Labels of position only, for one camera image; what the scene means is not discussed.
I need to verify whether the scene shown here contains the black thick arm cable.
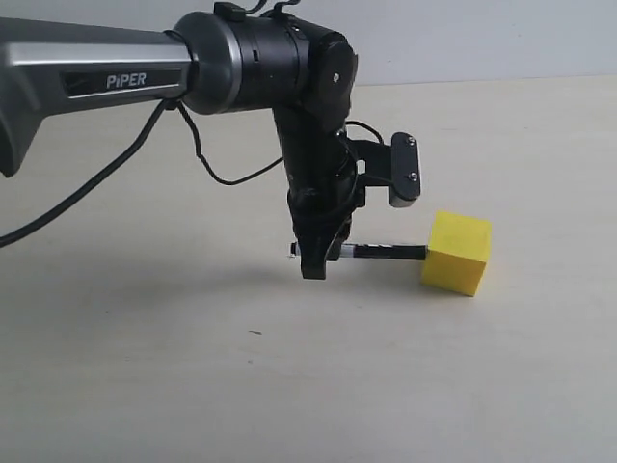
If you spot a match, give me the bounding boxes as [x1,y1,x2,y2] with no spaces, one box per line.
[0,98,170,248]

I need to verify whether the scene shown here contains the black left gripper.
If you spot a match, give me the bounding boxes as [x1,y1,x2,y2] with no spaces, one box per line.
[286,182,359,280]

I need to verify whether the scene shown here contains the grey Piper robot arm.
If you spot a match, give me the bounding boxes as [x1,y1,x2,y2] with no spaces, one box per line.
[1,2,358,280]

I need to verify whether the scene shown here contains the black and white marker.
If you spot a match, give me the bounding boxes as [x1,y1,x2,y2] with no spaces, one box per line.
[288,243,428,262]

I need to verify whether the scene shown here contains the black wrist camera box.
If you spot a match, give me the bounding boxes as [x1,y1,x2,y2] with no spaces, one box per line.
[347,132,421,208]

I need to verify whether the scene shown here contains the yellow foam cube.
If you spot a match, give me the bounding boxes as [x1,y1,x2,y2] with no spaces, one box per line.
[420,210,493,297]

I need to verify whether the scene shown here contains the black looped wrist cable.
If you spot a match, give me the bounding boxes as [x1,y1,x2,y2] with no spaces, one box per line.
[240,0,303,15]

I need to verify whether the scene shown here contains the thin black camera cable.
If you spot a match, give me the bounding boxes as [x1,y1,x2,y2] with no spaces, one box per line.
[175,100,286,186]

